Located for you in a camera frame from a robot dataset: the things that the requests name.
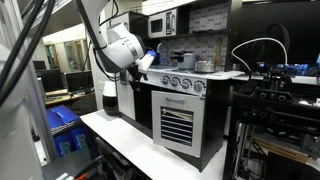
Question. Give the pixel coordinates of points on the white black smart speaker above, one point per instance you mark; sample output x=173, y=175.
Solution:
x=109, y=98

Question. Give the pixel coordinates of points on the white oven cabinet door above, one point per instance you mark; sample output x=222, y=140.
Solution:
x=177, y=121

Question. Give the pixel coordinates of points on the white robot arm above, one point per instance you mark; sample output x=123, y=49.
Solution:
x=122, y=51

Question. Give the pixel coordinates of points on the grey toy sink faucet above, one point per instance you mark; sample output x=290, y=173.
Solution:
x=162, y=50

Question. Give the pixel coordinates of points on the black computer monitor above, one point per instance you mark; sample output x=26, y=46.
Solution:
x=79, y=81

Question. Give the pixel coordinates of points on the blue storage box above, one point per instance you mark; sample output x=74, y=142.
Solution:
x=67, y=129

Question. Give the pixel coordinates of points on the toy microwave oven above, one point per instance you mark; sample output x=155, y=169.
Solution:
x=163, y=24

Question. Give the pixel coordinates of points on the grey stove knob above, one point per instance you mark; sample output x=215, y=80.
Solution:
x=186, y=83
x=198, y=86
x=165, y=80
x=175, y=81

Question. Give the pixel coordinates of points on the stainless steel pot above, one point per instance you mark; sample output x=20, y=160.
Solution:
x=204, y=66

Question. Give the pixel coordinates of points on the wooden slotted spatula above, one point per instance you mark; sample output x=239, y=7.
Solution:
x=217, y=57

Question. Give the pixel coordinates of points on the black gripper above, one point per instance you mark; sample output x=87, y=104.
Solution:
x=135, y=77

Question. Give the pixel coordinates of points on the white toy kitchen unit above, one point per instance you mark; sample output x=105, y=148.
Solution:
x=199, y=25

